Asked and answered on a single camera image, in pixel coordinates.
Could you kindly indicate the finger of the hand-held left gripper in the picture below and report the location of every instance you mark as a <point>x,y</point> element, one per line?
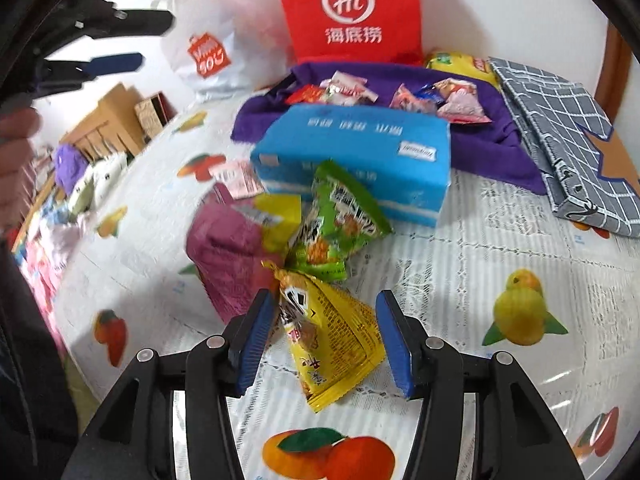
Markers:
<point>145,22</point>
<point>117,62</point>

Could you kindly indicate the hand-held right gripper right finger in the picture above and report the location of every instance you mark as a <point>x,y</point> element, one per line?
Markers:
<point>395,345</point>

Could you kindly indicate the white plastic bag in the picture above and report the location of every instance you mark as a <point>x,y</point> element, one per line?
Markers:
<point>245,55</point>

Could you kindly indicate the purple cloth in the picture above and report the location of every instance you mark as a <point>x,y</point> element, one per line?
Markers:
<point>490,155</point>

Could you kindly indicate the purple plush toy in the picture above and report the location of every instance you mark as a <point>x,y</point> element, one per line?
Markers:
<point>70,165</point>

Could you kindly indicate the small blue snack packet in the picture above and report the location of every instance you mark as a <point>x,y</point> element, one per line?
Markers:
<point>429,92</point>

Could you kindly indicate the person's left hand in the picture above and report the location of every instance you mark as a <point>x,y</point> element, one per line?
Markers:
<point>17,160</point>

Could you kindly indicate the red tote bag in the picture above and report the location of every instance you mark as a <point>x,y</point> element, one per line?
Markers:
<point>300,10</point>

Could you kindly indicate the yellow black-print snack packet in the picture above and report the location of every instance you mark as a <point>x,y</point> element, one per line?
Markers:
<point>330,350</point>

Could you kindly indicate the person's dark clothing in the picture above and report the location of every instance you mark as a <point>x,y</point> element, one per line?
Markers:
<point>30,385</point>

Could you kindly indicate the large yellow snack bag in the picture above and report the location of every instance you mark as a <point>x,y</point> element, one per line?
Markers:
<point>460,65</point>

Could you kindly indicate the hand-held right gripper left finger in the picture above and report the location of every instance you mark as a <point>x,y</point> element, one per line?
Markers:
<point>255,345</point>

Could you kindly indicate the blue tissue box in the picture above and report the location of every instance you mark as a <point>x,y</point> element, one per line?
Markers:
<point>350,145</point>

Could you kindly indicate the pink purple snack packet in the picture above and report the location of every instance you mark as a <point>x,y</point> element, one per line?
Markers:
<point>405,99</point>

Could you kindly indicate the fruit-print tablecloth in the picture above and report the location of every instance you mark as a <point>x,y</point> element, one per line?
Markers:
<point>475,260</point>

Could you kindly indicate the magenta snack bag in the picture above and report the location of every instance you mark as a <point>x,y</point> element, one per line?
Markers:
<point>225,250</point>

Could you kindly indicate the pink cat snack packet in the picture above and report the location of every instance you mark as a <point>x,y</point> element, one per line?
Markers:
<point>460,102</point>

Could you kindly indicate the grey checked fabric bag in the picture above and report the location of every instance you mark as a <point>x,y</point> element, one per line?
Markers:
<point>550,125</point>

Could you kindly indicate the green snack packet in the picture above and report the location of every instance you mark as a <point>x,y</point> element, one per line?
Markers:
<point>335,220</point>

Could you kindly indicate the cardboard box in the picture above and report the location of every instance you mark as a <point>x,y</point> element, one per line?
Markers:
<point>110,120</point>

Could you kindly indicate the brown patterned box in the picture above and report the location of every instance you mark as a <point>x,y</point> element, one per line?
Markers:
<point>155,112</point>

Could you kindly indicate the plain yellow snack packet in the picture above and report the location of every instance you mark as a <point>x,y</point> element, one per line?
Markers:
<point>280,220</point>

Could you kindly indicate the white red snack packet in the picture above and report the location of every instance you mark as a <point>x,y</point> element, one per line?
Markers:
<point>347,87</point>

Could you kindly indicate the pink cloth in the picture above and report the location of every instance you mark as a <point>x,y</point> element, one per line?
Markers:
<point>42,265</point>

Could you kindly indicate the pale pink snack packet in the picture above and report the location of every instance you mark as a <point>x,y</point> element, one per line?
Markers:
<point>237,180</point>

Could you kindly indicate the wooden door frame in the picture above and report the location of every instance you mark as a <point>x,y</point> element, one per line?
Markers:
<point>612,70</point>

